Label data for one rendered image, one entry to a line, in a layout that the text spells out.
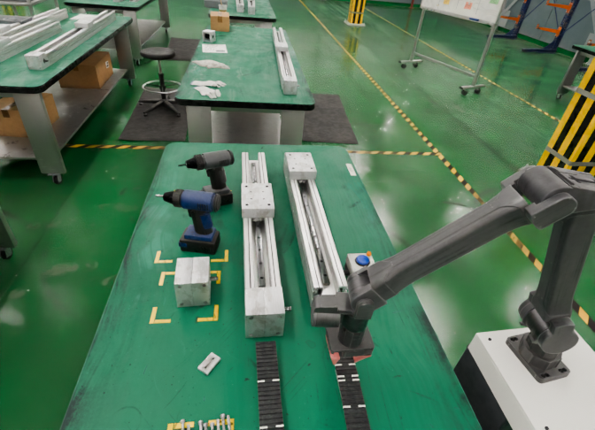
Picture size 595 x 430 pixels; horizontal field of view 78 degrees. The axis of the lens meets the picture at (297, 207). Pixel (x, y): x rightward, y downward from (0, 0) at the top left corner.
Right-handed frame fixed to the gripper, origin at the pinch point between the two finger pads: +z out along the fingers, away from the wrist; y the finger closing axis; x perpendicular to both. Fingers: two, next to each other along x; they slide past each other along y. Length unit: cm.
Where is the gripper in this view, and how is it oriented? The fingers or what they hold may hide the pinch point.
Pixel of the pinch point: (343, 359)
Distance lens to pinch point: 99.3
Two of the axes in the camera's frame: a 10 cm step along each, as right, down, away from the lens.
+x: 1.4, 5.9, -8.0
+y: -9.9, 0.2, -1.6
